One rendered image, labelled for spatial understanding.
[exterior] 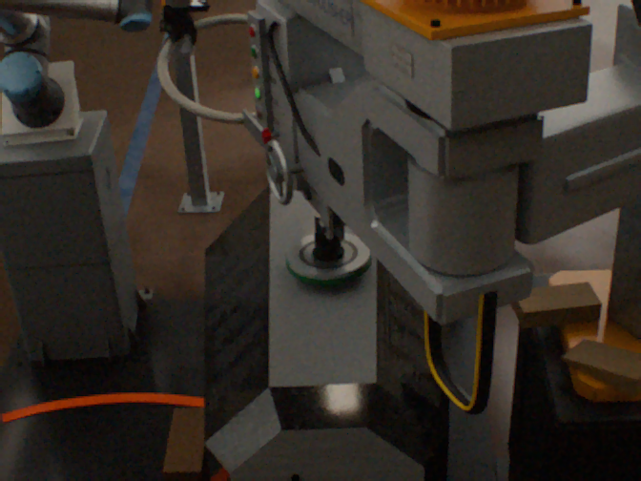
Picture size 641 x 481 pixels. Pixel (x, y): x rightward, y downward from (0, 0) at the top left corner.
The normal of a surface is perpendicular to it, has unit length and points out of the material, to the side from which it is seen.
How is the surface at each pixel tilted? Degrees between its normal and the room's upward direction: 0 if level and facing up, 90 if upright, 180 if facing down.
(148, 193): 0
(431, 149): 90
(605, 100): 0
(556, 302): 0
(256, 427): 54
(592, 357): 11
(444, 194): 90
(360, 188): 90
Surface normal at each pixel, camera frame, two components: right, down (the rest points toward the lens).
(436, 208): -0.58, 0.44
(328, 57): 0.38, 0.45
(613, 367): -0.18, -0.91
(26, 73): 0.03, -0.14
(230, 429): -0.61, -0.20
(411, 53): -0.92, 0.23
